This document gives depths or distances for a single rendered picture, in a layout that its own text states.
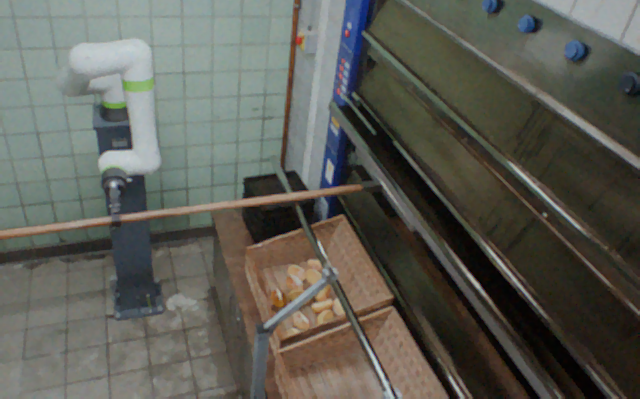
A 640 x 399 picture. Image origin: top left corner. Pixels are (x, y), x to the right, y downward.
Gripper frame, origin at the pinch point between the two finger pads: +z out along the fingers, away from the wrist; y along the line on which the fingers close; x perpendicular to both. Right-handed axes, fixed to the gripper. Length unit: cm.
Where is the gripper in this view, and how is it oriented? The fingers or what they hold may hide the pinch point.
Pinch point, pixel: (116, 219)
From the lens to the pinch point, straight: 200.4
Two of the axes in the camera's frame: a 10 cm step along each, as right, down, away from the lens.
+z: 3.2, 5.9, -7.4
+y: -1.2, 8.0, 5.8
